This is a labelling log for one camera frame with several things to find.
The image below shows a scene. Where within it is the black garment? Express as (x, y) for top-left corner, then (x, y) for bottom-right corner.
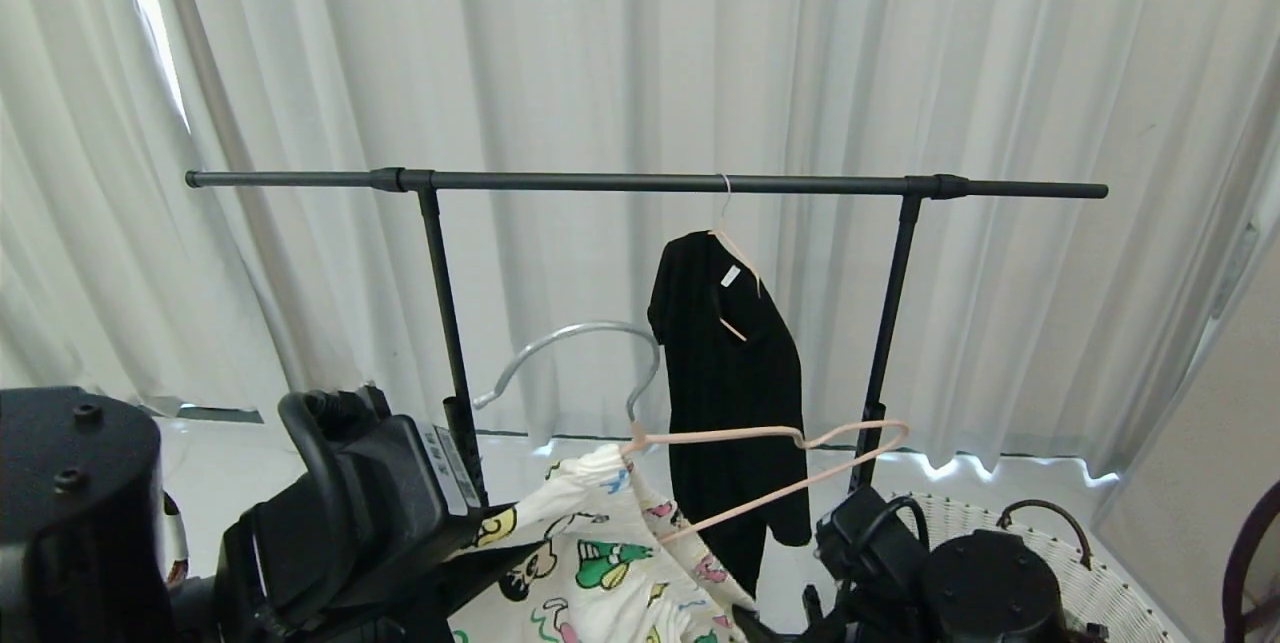
(647, 231), (813, 596)

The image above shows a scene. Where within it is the pink clothes hanger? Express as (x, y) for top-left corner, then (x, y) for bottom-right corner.
(472, 321), (911, 546)
(708, 175), (766, 344)

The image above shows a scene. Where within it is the cream printed garment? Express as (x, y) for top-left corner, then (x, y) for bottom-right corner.
(445, 443), (761, 643)

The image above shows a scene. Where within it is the black clothes rack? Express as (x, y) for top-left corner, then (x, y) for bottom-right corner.
(185, 168), (1109, 506)

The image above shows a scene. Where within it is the white laundry basket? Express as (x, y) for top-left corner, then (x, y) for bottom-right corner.
(905, 493), (1176, 643)

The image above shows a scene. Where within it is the white curtain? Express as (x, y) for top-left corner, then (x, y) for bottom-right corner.
(0, 0), (1280, 484)

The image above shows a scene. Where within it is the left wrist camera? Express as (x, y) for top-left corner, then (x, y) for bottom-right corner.
(215, 388), (491, 643)

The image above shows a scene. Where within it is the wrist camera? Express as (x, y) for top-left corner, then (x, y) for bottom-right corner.
(215, 388), (491, 643)
(815, 486), (933, 606)

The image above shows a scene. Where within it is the black cable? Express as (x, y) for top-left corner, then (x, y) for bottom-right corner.
(1222, 481), (1280, 643)
(278, 391), (373, 614)
(850, 495), (933, 546)

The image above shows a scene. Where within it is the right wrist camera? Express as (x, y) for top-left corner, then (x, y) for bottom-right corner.
(815, 486), (933, 606)

